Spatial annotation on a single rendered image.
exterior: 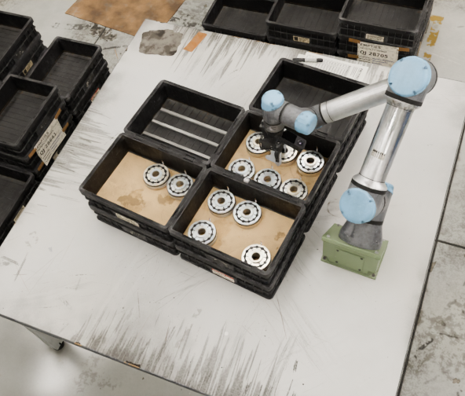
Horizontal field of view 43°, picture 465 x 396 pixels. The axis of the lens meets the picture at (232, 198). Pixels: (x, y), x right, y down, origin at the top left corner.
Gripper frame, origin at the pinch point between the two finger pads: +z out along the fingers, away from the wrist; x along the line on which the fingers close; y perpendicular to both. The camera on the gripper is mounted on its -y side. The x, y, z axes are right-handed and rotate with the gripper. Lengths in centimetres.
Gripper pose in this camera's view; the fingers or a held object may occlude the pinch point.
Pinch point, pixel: (282, 159)
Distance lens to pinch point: 226.9
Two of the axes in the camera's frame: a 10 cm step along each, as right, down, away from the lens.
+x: -3.6, 8.1, -4.6
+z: 1.1, 5.2, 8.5
